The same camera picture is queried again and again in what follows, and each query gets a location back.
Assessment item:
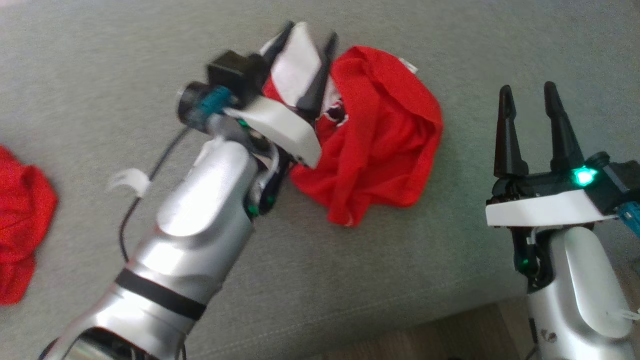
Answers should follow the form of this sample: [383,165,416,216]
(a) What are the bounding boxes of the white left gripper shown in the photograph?
[224,20,340,169]

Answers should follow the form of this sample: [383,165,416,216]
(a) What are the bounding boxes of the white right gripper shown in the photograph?
[485,81,619,229]

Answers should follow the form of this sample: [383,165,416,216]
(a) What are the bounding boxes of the red and white jersey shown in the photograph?
[262,22,444,227]

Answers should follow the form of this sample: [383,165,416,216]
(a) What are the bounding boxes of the red and white shorts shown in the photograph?
[0,145,59,306]

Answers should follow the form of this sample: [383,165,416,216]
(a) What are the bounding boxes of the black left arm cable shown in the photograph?
[118,127,191,263]

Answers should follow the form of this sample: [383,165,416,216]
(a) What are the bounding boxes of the white cable tie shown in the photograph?
[106,168,151,197]

